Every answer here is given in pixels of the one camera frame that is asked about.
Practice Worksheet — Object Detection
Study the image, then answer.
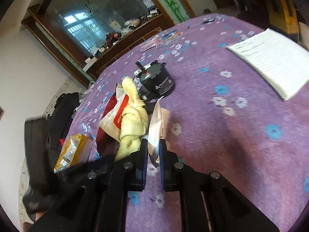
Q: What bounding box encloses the white packet red text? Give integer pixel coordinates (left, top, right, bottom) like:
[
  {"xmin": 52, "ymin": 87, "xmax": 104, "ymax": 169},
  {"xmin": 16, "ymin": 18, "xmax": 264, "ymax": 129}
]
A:
[{"xmin": 148, "ymin": 97, "xmax": 170, "ymax": 168}]

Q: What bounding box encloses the dark red packet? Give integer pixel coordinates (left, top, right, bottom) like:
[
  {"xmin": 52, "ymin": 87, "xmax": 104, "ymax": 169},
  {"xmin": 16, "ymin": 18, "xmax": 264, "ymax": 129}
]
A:
[{"xmin": 96, "ymin": 93, "xmax": 117, "ymax": 154}]

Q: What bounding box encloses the yellow rimmed storage box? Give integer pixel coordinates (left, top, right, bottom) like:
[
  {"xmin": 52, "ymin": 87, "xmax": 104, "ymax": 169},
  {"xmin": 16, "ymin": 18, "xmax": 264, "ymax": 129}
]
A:
[{"xmin": 53, "ymin": 134, "xmax": 93, "ymax": 173}]

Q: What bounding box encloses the white red printed bag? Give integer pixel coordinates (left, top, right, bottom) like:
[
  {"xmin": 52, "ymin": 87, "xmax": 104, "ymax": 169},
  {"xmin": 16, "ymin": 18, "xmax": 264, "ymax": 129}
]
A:
[{"xmin": 106, "ymin": 84, "xmax": 129, "ymax": 142}]

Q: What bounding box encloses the purple floral tablecloth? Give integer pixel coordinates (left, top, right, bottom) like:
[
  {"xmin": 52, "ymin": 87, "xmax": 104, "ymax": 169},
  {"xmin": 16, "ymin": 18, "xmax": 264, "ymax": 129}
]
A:
[{"xmin": 69, "ymin": 14, "xmax": 308, "ymax": 231}]

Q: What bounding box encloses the black sofa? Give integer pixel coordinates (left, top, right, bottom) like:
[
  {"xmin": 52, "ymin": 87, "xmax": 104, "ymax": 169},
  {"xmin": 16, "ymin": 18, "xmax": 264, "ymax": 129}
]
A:
[{"xmin": 46, "ymin": 92, "xmax": 80, "ymax": 171}]

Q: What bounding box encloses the black electric motor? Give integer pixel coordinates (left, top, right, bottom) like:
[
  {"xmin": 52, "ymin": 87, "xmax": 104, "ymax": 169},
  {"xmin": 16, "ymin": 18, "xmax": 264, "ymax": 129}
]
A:
[{"xmin": 136, "ymin": 60, "xmax": 175, "ymax": 97}]

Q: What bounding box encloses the pink pouch far table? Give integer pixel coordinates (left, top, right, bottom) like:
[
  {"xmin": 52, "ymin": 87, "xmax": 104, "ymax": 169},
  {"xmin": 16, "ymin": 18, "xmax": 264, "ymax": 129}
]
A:
[{"xmin": 140, "ymin": 38, "xmax": 159, "ymax": 52}]

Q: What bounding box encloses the blue item far table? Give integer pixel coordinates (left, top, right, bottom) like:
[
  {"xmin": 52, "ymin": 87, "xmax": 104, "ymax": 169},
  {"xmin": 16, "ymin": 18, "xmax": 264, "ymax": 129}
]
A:
[{"xmin": 162, "ymin": 30, "xmax": 179, "ymax": 39}]

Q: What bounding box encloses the wooden sideboard cabinet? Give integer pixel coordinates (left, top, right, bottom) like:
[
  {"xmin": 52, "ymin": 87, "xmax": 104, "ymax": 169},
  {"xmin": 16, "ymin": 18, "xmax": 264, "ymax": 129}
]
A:
[{"xmin": 21, "ymin": 0, "xmax": 173, "ymax": 86}]

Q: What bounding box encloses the white paper notebook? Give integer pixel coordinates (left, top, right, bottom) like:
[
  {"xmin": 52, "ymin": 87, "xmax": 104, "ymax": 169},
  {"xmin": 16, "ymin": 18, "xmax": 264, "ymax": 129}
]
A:
[{"xmin": 227, "ymin": 28, "xmax": 308, "ymax": 101}]

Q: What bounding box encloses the black pen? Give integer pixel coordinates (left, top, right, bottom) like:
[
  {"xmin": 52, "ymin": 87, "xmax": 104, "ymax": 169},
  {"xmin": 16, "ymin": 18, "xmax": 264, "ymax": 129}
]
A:
[{"xmin": 191, "ymin": 18, "xmax": 215, "ymax": 27}]

